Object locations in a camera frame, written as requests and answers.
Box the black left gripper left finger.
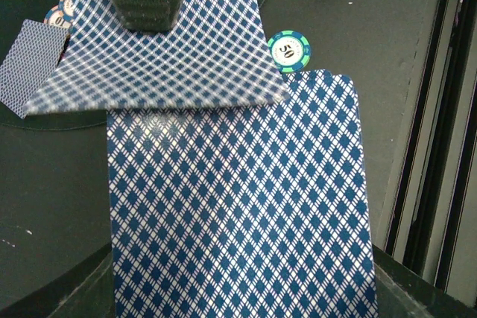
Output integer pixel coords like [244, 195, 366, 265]
[1, 244, 114, 317]

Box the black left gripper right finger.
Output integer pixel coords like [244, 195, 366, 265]
[373, 246, 476, 317]

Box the blue card being dealt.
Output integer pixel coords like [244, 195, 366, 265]
[25, 0, 288, 115]

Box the blue white chip seat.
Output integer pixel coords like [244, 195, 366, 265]
[43, 5, 71, 29]

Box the blue card seat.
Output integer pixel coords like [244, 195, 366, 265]
[1, 19, 69, 118]

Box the green poker chip stack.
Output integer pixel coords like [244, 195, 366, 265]
[268, 30, 312, 73]

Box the blue playing card deck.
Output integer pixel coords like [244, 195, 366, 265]
[107, 70, 379, 317]

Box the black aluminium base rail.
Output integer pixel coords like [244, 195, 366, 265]
[373, 0, 476, 309]

